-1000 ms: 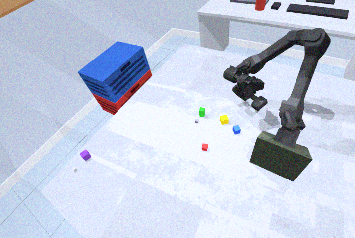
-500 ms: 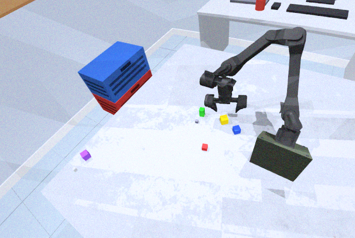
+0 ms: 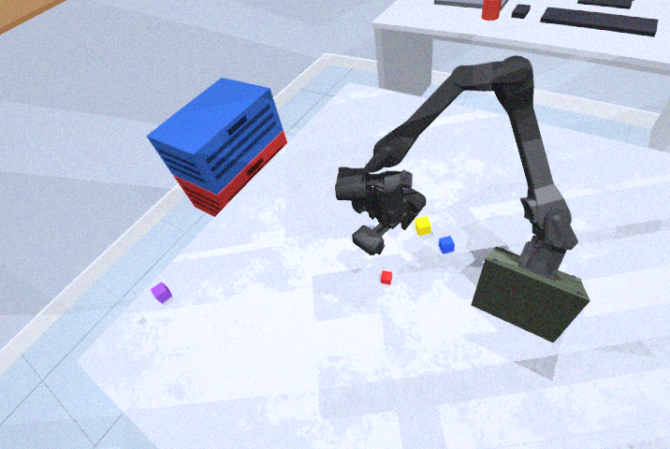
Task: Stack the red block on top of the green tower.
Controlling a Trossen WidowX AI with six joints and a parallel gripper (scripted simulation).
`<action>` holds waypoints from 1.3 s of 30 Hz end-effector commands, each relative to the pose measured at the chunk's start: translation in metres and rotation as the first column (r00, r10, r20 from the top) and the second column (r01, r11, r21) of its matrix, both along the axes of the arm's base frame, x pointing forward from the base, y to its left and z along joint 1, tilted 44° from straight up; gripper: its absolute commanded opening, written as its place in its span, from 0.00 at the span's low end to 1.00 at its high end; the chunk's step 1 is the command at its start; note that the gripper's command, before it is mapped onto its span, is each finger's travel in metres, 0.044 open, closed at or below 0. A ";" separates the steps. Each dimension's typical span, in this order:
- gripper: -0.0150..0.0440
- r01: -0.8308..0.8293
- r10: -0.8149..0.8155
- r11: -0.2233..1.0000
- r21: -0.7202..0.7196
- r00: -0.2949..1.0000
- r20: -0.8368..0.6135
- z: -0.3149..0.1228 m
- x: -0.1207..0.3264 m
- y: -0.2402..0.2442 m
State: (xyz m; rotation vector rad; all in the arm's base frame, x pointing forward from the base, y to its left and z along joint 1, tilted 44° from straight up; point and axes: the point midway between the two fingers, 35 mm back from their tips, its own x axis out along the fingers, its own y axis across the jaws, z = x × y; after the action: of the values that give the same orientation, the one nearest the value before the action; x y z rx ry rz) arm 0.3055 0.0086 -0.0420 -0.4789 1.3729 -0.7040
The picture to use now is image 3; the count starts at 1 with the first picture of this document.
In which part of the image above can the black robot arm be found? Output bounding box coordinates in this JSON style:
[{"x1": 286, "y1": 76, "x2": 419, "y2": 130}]
[{"x1": 335, "y1": 55, "x2": 579, "y2": 281}]

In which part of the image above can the yellow block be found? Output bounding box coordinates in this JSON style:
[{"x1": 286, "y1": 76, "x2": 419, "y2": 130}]
[{"x1": 415, "y1": 216, "x2": 430, "y2": 236}]

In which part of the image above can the purple block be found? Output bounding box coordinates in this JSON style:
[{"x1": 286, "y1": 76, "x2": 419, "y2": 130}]
[{"x1": 151, "y1": 282, "x2": 173, "y2": 303}]

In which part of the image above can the blue block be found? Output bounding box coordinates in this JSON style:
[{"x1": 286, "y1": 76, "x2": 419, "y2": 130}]
[{"x1": 438, "y1": 236, "x2": 455, "y2": 254}]

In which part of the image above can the red block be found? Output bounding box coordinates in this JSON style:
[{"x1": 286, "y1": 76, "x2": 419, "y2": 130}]
[{"x1": 381, "y1": 270, "x2": 393, "y2": 285}]

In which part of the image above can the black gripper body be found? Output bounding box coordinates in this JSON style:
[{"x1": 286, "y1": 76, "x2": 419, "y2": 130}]
[{"x1": 352, "y1": 188, "x2": 427, "y2": 255}]

